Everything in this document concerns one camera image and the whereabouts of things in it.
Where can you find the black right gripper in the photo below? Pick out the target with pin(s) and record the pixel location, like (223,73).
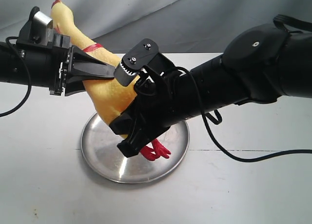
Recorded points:
(153,115)

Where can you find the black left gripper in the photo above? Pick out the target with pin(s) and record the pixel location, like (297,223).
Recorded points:
(82,67)

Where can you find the yellow rubber chicken toy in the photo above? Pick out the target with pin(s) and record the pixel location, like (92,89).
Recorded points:
(108,96)

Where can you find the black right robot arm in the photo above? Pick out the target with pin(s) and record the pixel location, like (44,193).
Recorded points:
(259,66)

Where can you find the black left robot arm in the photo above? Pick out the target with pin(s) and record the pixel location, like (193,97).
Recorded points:
(31,64)

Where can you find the round stainless steel plate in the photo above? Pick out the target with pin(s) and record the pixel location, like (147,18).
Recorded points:
(99,149)

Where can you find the grey backdrop cloth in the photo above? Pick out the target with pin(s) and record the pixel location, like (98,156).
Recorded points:
(177,26)

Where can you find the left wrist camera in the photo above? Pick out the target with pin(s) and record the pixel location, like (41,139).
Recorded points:
(38,30)

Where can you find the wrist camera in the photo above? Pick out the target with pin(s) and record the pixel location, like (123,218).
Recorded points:
(38,30)
(145,55)

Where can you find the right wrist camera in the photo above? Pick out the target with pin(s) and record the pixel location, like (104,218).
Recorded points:
(145,55)

